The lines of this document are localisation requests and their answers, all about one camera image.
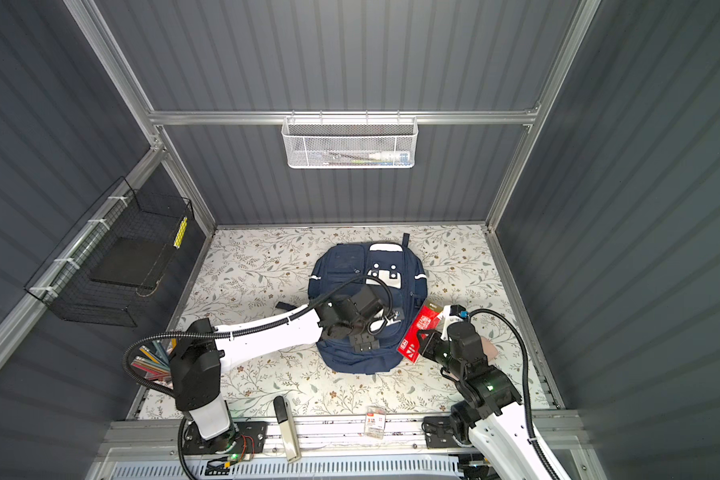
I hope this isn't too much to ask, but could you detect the red notebook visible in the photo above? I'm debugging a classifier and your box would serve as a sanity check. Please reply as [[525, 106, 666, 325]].
[[397, 302, 443, 363]]

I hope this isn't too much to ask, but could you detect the navy blue student backpack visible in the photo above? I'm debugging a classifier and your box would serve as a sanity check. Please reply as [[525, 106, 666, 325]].
[[308, 233, 428, 375]]

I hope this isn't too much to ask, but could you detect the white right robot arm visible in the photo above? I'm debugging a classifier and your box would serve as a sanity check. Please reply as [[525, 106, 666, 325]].
[[417, 305, 570, 479]]

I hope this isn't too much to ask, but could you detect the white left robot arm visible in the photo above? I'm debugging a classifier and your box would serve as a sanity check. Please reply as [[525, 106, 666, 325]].
[[121, 274, 396, 441]]

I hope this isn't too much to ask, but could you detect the pink pouch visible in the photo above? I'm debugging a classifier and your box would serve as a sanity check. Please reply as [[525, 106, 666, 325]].
[[480, 337, 499, 362]]

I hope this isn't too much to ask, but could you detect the small clear packet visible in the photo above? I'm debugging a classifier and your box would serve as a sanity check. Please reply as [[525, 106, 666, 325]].
[[363, 406, 387, 440]]

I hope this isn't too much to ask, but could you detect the black silver stapler tool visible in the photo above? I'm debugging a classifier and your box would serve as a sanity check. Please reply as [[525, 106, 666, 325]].
[[273, 395, 302, 463]]

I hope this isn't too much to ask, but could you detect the white tube in basket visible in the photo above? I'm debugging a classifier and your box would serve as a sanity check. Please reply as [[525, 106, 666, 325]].
[[368, 151, 410, 165]]

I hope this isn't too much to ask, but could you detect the pink cup with pencils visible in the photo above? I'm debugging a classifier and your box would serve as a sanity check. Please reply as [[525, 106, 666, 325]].
[[127, 340, 173, 386]]

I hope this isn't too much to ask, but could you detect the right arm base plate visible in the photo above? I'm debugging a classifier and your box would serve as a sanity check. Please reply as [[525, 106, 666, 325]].
[[421, 415, 472, 449]]

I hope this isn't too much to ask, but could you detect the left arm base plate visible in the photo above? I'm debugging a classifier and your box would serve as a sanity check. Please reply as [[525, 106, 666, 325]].
[[181, 421, 268, 456]]

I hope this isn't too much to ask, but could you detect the white wire mesh basket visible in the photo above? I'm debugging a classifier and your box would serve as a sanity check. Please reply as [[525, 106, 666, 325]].
[[281, 115, 419, 169]]

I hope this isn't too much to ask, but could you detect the black wire wall basket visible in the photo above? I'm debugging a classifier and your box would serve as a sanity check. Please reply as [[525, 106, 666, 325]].
[[25, 181, 194, 327]]

